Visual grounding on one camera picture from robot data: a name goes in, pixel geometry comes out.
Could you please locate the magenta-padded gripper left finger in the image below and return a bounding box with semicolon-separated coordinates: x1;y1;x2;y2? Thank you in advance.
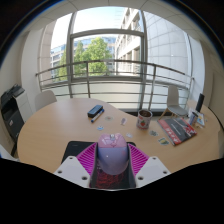
53;141;100;189

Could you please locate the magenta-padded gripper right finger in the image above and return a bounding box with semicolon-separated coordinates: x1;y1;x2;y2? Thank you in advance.
127;143;172;188

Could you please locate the pink and lilac computer mouse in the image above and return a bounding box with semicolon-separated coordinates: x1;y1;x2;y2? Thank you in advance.
96;132;130;176

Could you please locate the black mouse pad red print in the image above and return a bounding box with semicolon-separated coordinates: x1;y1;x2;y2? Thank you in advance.
60;140;137;190

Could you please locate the green paper card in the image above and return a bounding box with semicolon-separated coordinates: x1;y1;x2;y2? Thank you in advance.
157;137;170;146

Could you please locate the red and black magazine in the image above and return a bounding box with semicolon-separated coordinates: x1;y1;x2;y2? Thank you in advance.
157;116;198;147

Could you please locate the strawberry print mug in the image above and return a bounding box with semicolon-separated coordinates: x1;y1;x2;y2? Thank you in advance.
136;109;154;130

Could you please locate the blue whiteboard marker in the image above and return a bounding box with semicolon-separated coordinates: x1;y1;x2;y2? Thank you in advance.
90;108;106;123

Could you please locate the black whiteboard eraser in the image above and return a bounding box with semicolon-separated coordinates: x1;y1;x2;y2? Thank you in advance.
87;104;104;119

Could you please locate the small printed can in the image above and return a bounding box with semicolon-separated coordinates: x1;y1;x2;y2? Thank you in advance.
188;111;199;127

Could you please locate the white shell chair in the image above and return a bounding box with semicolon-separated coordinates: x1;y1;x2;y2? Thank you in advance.
34;89;58;113
158;85;189;120

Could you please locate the light blue booklet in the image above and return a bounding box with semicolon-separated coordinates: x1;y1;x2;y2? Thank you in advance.
196;112;207;127

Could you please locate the black upright speaker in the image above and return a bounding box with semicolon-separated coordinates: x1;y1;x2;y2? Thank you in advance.
195;93;206;113

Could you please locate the black and white office printer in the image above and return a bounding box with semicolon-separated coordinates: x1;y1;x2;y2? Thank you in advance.
0;84;34;141

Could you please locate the grey metal balcony railing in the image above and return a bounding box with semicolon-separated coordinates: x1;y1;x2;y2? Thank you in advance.
35;59;195;111

